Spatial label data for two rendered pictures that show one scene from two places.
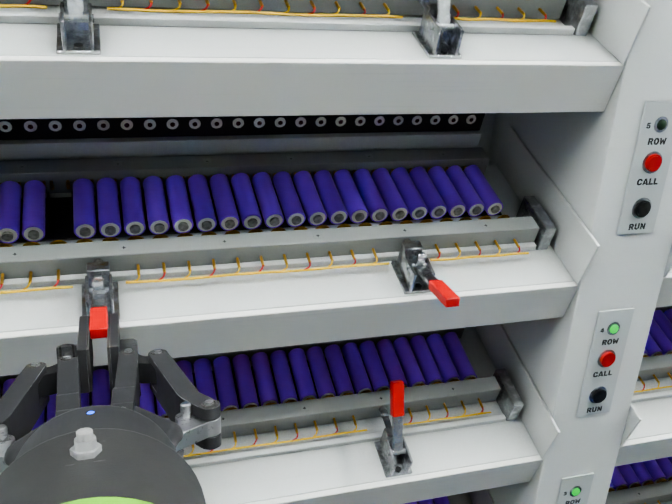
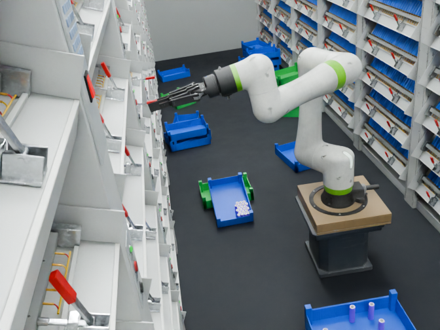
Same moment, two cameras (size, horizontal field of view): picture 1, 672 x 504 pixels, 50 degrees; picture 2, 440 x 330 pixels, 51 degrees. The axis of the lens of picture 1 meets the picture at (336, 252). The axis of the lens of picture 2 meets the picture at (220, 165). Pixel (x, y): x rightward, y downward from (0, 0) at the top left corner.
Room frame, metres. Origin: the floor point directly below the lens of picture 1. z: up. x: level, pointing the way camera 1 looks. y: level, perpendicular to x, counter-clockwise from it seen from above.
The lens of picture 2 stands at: (-0.06, 1.56, 1.54)
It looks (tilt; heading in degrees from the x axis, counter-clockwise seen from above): 29 degrees down; 283
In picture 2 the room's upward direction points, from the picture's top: 8 degrees counter-clockwise
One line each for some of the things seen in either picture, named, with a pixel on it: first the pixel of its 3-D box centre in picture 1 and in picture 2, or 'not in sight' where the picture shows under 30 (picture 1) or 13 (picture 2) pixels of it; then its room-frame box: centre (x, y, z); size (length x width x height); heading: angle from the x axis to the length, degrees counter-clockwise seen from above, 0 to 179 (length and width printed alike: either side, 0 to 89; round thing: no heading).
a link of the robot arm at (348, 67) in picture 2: not in sight; (340, 71); (-0.18, -0.23, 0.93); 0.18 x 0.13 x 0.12; 49
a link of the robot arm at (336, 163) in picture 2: not in sight; (336, 168); (-0.17, -0.23, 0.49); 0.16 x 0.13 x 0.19; 139
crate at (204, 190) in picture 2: not in sight; (225, 190); (0.44, -0.77, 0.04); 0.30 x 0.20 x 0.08; 18
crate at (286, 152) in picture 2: not in sight; (298, 154); (0.01, -1.20, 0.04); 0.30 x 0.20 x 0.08; 119
